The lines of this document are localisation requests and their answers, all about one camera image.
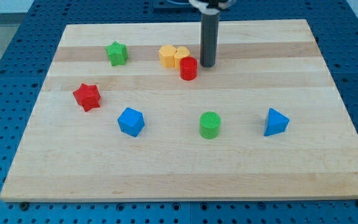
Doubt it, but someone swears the white ring rod mount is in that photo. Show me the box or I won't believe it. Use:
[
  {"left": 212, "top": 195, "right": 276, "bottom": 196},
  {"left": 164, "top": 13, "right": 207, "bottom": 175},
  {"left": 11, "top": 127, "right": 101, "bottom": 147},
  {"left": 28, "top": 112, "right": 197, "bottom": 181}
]
[{"left": 188, "top": 0, "right": 236, "bottom": 11}]

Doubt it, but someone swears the wooden board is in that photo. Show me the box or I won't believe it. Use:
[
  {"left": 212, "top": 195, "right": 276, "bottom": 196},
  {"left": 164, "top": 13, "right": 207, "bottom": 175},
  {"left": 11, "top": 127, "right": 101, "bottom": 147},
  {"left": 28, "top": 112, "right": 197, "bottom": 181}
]
[{"left": 0, "top": 19, "right": 358, "bottom": 202}]

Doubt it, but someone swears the green star block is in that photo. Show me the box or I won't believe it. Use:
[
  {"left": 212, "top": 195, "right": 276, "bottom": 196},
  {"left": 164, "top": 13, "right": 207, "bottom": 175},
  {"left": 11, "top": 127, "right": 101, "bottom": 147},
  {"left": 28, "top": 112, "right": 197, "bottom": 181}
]
[{"left": 105, "top": 41, "right": 129, "bottom": 67}]

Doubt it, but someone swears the yellow heart block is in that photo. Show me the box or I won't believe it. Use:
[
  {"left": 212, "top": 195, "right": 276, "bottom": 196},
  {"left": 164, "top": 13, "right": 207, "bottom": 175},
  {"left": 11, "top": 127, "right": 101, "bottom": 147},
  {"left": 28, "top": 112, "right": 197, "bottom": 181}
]
[{"left": 173, "top": 46, "right": 191, "bottom": 70}]

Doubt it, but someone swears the blue triangle block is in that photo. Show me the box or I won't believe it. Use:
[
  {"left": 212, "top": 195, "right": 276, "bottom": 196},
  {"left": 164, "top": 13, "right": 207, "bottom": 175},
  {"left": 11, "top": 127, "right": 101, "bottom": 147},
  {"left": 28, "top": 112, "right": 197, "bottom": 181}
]
[{"left": 264, "top": 108, "right": 290, "bottom": 136}]

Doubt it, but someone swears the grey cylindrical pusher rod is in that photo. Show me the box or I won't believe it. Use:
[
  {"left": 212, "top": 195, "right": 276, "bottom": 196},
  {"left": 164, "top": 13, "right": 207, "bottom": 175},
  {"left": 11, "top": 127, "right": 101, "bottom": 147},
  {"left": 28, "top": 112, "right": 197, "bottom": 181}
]
[{"left": 200, "top": 7, "right": 220, "bottom": 67}]

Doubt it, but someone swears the red cylinder block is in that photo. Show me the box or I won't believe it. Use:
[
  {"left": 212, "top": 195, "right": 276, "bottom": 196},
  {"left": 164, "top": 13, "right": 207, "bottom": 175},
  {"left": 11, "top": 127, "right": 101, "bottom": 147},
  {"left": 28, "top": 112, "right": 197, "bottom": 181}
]
[{"left": 180, "top": 57, "right": 198, "bottom": 81}]

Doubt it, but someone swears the yellow hexagon block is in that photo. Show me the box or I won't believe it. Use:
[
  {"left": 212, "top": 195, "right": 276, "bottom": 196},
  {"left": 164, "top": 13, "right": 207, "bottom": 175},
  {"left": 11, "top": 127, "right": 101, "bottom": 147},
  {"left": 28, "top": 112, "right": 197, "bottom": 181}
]
[{"left": 158, "top": 45, "right": 177, "bottom": 68}]

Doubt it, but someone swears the red star block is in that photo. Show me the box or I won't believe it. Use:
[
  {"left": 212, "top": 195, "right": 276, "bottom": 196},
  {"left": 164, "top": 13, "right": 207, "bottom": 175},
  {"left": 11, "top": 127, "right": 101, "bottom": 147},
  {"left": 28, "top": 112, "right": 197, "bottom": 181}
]
[{"left": 73, "top": 83, "right": 101, "bottom": 112}]

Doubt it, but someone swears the green cylinder block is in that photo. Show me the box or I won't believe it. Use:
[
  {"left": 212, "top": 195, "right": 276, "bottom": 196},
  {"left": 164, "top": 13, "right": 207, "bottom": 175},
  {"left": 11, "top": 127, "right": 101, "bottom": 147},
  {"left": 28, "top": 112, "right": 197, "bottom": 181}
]
[{"left": 199, "top": 111, "right": 221, "bottom": 139}]

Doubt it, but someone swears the blue cube block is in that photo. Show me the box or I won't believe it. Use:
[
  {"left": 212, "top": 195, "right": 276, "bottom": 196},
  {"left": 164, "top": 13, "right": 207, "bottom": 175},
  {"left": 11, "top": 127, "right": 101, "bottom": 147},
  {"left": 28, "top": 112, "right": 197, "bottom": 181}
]
[{"left": 117, "top": 108, "right": 145, "bottom": 137}]

